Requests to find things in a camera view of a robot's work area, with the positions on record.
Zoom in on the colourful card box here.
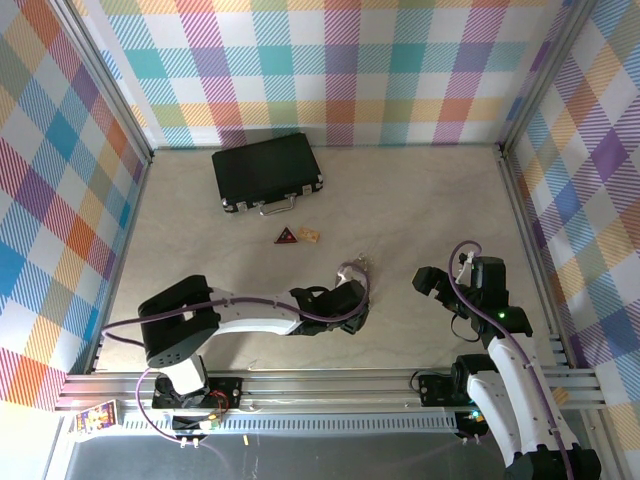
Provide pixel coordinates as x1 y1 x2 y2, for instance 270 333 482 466
73 399 121 436

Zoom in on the thin black cable loop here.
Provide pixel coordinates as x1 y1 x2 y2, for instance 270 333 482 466
448 308 482 344

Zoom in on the aluminium side rail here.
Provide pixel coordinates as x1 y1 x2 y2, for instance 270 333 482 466
498 147 572 372

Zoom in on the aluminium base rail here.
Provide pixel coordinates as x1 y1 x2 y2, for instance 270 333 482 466
57 368 601 415

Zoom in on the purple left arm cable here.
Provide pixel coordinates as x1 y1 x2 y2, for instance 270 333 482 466
102 259 374 444

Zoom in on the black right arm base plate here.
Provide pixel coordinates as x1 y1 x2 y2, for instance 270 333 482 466
416 372 474 407

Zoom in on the slotted grey cable tray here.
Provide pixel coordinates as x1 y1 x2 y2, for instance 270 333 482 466
122 412 460 435

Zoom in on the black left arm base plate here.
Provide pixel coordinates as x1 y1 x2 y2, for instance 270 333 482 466
151 377 244 410

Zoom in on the black briefcase with metal handle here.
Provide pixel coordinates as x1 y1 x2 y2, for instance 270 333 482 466
210 131 326 217

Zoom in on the aluminium frame post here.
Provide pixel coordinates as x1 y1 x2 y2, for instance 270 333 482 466
49 0 154 164
498 0 601 159

